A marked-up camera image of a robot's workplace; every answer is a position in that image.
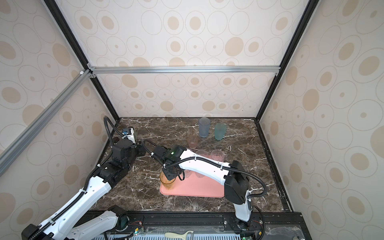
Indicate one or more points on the teal tall plastic tumbler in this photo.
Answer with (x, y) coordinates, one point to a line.
(220, 131)

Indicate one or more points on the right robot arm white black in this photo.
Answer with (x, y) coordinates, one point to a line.
(236, 189)

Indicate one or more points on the clear faceted glass three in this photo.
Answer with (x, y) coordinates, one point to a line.
(203, 153)

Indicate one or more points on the yellow tall plastic tumbler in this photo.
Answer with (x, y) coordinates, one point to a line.
(168, 184)

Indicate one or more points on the aluminium frame rail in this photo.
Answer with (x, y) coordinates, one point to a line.
(185, 70)
(26, 137)

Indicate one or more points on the clear faceted glass four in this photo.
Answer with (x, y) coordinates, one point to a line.
(217, 155)

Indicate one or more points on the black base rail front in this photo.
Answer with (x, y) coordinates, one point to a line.
(211, 226)

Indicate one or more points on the pink plastic tray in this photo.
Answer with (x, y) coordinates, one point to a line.
(204, 177)

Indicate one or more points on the cream plastic handle tool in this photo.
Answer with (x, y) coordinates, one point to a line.
(177, 235)

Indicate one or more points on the aluminium frame rail back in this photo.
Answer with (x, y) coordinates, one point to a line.
(185, 70)

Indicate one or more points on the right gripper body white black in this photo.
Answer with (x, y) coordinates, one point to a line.
(169, 174)

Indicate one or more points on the small pink plastic cup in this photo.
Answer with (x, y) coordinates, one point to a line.
(193, 141)

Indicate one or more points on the aluminium frame rail left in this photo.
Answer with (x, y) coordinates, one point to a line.
(26, 137)

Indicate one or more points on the blue tall plastic tumbler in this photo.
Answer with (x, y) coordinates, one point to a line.
(204, 127)

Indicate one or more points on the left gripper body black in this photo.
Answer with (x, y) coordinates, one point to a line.
(138, 150)

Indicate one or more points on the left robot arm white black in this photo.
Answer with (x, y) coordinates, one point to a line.
(62, 224)

